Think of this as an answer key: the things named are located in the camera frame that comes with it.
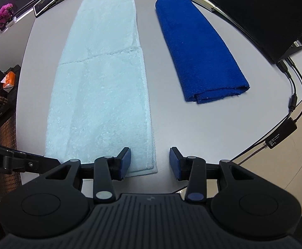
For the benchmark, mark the black adapter box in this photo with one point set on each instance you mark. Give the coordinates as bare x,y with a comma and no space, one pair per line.
280,134

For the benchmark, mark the dark blue towel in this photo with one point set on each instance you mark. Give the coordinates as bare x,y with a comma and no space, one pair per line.
197,51

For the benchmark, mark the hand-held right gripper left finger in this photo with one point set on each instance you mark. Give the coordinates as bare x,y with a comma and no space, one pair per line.
125,162

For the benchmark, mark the tablet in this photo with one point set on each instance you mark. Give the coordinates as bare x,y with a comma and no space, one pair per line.
47,1

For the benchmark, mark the light blue towel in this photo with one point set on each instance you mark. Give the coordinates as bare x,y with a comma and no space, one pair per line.
101,83

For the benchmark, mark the purple potted flowers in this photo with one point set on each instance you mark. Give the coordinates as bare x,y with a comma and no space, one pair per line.
4,13

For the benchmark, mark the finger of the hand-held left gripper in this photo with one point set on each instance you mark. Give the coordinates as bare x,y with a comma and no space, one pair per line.
31,164

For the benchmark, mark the black laptop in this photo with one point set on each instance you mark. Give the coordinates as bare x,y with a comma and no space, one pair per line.
257,13

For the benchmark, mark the orange packet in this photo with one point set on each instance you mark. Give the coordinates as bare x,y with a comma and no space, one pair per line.
9,79

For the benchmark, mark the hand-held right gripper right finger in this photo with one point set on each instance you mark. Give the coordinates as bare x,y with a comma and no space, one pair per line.
174,162

